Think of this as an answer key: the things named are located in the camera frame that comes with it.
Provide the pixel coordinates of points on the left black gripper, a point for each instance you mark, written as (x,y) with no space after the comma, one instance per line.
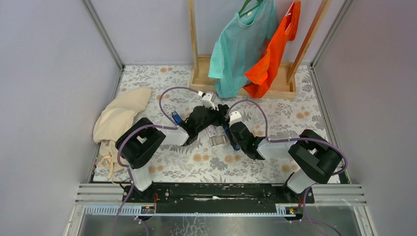
(220,117)

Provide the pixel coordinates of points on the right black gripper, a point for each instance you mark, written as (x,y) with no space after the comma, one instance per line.
(231,140)

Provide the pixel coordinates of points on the blue stapler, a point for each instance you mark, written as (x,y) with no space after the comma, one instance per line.
(176,118)
(231,139)

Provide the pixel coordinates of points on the staples box tray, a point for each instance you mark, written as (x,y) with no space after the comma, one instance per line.
(218,140)

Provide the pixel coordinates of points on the red white staples box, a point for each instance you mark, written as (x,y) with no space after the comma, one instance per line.
(211,131)

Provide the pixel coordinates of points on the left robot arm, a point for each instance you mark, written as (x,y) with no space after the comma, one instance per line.
(140,142)

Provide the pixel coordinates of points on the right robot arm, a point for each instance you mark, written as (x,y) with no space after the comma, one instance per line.
(317,159)

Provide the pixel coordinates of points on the floral table mat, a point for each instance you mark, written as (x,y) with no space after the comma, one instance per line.
(200,162)

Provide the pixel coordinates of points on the wooden clothes rack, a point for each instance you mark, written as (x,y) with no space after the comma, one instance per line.
(283,86)

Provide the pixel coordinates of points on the orange t-shirt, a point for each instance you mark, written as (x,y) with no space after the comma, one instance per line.
(263,73)

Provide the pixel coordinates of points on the teal t-shirt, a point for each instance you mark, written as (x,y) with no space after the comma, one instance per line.
(239,47)

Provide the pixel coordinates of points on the beige cloth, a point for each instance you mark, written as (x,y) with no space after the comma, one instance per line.
(113,122)

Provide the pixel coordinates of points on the green hanger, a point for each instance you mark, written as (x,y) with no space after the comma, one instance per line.
(246,8)

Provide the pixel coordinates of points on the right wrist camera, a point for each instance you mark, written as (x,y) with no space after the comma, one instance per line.
(234,117)

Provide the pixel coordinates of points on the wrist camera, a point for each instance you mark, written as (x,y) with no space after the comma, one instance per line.
(234,117)
(207,99)

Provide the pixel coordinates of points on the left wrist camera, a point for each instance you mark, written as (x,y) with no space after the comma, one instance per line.
(207,99)

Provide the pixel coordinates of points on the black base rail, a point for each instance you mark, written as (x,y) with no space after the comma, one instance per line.
(215,197)

